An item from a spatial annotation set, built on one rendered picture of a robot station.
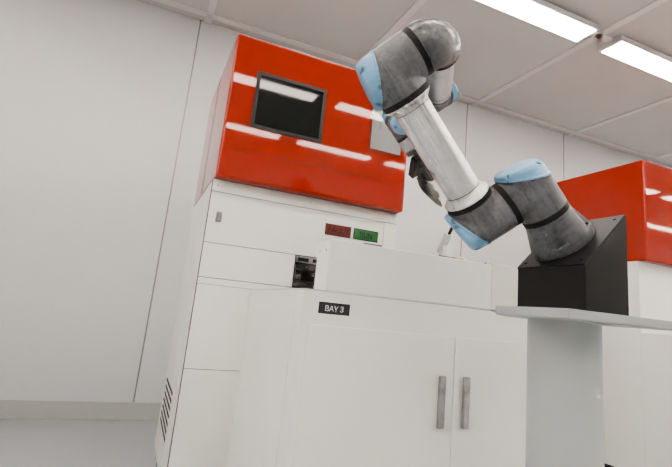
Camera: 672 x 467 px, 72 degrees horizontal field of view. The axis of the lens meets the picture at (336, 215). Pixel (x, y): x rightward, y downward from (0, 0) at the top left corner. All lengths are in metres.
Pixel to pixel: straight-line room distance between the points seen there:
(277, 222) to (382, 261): 0.67
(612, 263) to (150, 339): 2.72
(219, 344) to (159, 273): 1.53
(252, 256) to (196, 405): 0.56
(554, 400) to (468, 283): 0.45
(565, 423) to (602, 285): 0.31
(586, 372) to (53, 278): 2.87
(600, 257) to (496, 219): 0.24
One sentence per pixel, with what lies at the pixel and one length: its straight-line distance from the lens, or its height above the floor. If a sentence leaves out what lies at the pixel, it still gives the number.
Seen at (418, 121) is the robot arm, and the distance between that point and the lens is 1.06.
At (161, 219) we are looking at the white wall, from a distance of 3.31.
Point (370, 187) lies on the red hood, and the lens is 2.00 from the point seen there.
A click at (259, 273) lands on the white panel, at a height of 0.88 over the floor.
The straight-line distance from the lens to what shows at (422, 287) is 1.39.
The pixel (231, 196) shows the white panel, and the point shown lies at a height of 1.16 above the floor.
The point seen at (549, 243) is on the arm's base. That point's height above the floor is 0.97.
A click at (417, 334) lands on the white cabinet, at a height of 0.73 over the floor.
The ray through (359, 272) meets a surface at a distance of 1.29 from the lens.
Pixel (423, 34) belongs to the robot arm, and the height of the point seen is 1.35.
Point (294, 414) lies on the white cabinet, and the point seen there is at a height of 0.51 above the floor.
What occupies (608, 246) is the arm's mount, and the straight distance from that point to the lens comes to 1.22.
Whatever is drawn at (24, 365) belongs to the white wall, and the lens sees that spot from 3.35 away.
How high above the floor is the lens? 0.77
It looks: 12 degrees up
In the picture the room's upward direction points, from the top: 6 degrees clockwise
